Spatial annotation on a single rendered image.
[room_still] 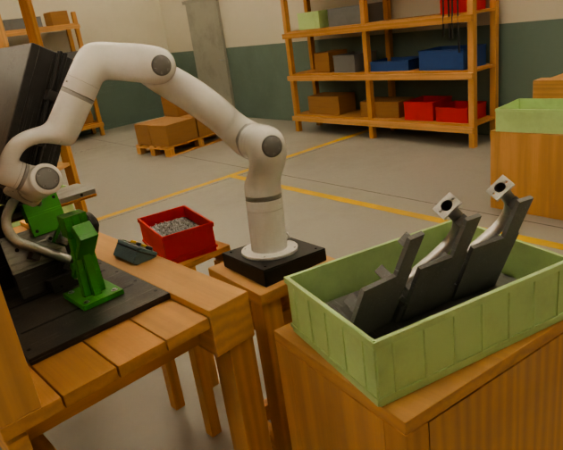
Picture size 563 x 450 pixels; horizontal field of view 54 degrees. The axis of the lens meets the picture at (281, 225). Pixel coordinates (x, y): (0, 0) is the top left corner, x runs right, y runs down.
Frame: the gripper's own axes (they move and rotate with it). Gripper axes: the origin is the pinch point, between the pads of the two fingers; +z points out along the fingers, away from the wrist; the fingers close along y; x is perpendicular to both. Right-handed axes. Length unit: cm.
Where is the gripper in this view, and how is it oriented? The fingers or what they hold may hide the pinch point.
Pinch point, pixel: (15, 197)
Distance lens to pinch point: 189.6
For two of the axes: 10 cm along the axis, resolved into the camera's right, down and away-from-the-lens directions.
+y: -7.2, -4.5, -5.2
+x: -2.8, 8.9, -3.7
